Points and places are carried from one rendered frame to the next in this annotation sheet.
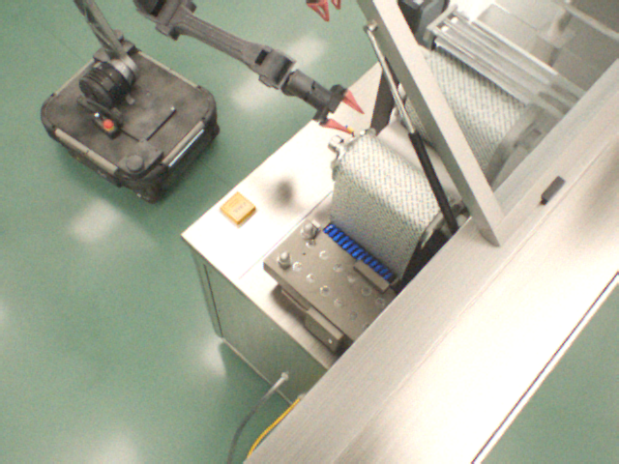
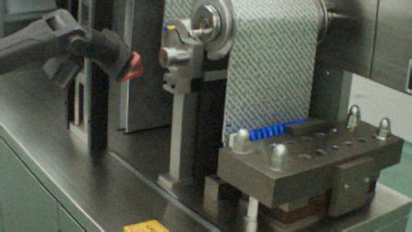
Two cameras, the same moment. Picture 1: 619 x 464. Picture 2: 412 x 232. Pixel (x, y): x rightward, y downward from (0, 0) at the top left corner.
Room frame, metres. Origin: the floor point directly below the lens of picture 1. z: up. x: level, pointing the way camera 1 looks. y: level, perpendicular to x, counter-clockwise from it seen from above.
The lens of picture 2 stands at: (0.51, 1.14, 1.51)
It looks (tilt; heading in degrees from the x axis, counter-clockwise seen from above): 19 degrees down; 282
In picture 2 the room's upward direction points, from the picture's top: 5 degrees clockwise
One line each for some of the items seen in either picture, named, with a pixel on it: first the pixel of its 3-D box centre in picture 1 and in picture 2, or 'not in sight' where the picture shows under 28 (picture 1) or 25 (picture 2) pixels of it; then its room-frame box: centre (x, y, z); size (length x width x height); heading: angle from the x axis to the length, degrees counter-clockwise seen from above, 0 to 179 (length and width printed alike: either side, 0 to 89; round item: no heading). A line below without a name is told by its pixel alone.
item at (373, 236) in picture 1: (368, 232); (271, 90); (0.69, -0.15, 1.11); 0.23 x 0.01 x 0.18; 52
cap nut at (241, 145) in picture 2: (308, 229); (242, 139); (0.72, -0.01, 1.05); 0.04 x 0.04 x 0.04
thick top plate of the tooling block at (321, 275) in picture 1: (344, 295); (319, 156); (0.57, -0.11, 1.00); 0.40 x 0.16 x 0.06; 52
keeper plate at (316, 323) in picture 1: (323, 331); (352, 186); (0.49, -0.06, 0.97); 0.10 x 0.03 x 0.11; 52
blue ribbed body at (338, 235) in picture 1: (359, 254); (275, 133); (0.67, -0.14, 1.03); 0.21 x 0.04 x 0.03; 52
